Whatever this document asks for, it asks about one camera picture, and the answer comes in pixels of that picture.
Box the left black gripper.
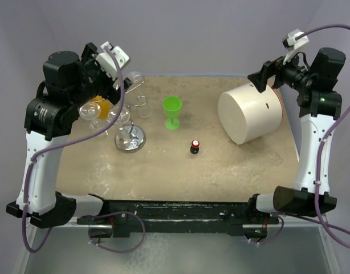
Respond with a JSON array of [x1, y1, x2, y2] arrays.
[[70, 43, 131, 109]]

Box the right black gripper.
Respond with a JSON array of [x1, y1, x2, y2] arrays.
[[249, 45, 315, 92]]

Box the clear wine glass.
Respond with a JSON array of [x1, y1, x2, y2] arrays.
[[125, 71, 152, 118], [107, 106, 131, 151]]

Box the orange plastic wine glass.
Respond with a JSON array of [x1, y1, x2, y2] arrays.
[[91, 96, 113, 119]]

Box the clear wine glass front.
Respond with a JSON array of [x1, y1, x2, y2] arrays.
[[107, 106, 131, 151]]

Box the clear glass with red item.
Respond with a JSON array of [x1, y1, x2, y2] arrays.
[[79, 102, 108, 140]]

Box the green plastic wine glass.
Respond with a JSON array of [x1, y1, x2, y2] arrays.
[[162, 96, 182, 130]]

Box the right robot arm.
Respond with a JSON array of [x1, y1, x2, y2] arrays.
[[246, 47, 346, 223]]

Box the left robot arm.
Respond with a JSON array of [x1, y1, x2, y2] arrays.
[[6, 42, 132, 228]]

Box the white cylindrical container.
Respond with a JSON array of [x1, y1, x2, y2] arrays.
[[218, 82, 283, 145]]

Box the small red capped bottle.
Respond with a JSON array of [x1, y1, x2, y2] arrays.
[[190, 139, 200, 154]]

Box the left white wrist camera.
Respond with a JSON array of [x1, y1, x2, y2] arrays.
[[95, 41, 132, 81]]

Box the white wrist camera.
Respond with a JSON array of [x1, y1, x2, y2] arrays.
[[282, 29, 310, 65], [95, 41, 132, 81]]

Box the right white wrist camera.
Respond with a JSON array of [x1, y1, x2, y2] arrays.
[[282, 29, 310, 65]]

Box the silver wire glass rack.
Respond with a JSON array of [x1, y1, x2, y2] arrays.
[[106, 74, 150, 154]]

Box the base left purple cable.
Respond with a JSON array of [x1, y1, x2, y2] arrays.
[[88, 211, 146, 253]]

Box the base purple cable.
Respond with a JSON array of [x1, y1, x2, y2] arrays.
[[247, 215, 284, 246], [88, 211, 146, 253]]

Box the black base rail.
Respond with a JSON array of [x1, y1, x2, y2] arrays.
[[78, 199, 279, 238]]

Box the base right purple cable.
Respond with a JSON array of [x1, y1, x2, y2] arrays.
[[247, 215, 284, 246]]

